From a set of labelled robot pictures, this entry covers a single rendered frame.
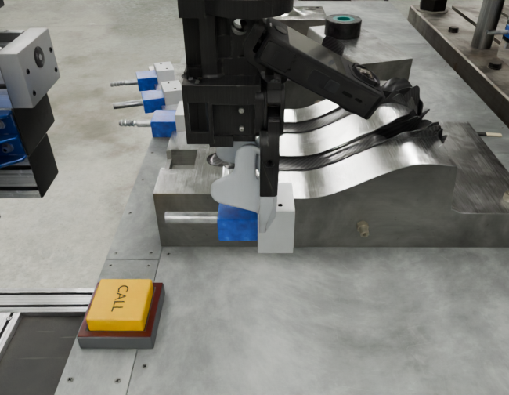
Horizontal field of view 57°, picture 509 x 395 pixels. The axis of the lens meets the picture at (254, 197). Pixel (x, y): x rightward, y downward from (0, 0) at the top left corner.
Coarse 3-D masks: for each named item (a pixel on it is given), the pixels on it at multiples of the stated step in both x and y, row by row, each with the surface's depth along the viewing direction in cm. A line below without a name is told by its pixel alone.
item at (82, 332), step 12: (96, 288) 55; (156, 288) 55; (156, 300) 53; (156, 312) 52; (84, 324) 50; (84, 336) 49; (96, 336) 49; (108, 336) 49; (120, 336) 49; (132, 336) 49; (144, 336) 49
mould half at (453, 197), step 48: (192, 144) 68; (288, 144) 70; (336, 144) 66; (384, 144) 61; (432, 144) 60; (480, 144) 74; (192, 192) 59; (336, 192) 58; (384, 192) 58; (432, 192) 58; (480, 192) 64; (192, 240) 63; (336, 240) 63; (384, 240) 63; (432, 240) 63; (480, 240) 63
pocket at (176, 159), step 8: (168, 152) 67; (176, 152) 68; (184, 152) 68; (192, 152) 68; (168, 160) 68; (176, 160) 68; (184, 160) 68; (192, 160) 68; (168, 168) 66; (176, 168) 68; (184, 168) 68; (192, 168) 68
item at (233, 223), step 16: (288, 192) 47; (224, 208) 47; (240, 208) 47; (288, 208) 44; (224, 224) 46; (240, 224) 46; (256, 224) 46; (272, 224) 45; (288, 224) 45; (224, 240) 47; (240, 240) 47; (256, 240) 47; (272, 240) 46; (288, 240) 46
